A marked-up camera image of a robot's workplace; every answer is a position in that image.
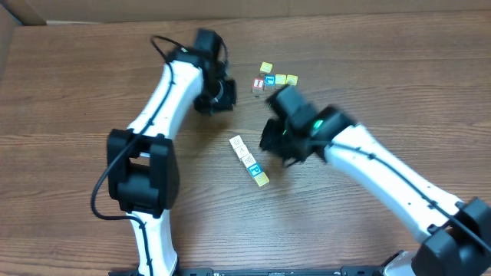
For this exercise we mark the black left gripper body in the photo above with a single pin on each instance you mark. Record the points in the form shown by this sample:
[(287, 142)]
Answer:
[(221, 99)]

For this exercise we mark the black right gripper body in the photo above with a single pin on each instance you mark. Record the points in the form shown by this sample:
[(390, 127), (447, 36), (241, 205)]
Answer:
[(277, 139)]

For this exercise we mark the white block green side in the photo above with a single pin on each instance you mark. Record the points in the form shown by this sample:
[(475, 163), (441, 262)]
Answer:
[(236, 142)]

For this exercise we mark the blue letter P block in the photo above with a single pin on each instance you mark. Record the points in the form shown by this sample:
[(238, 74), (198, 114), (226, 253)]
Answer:
[(255, 169)]

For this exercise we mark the white letter W block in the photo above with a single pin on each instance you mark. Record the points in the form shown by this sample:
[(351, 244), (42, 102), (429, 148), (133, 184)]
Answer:
[(248, 160)]

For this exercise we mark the white block red side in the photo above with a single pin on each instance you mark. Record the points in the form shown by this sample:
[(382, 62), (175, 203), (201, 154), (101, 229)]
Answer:
[(241, 151)]

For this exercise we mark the lone yellow block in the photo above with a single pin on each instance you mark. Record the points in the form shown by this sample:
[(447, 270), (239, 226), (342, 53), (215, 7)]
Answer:
[(261, 180)]

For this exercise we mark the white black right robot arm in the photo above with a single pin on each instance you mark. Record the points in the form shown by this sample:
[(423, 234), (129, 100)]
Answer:
[(454, 236)]

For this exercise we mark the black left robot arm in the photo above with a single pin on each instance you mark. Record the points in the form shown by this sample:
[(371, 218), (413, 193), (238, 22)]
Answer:
[(142, 171)]

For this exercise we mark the red letter I block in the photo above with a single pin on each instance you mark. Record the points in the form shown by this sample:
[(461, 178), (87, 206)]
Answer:
[(258, 86)]

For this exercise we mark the yellow block row end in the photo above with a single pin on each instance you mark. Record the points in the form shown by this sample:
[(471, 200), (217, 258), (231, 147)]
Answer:
[(292, 79)]

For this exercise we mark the yellow block far top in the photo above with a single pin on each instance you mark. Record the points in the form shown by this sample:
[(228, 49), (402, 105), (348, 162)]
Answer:
[(265, 69)]

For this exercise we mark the yellow block middle row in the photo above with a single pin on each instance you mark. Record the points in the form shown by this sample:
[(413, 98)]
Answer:
[(280, 80)]

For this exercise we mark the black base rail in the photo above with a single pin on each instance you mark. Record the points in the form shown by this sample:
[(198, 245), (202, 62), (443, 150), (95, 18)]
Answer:
[(276, 271)]

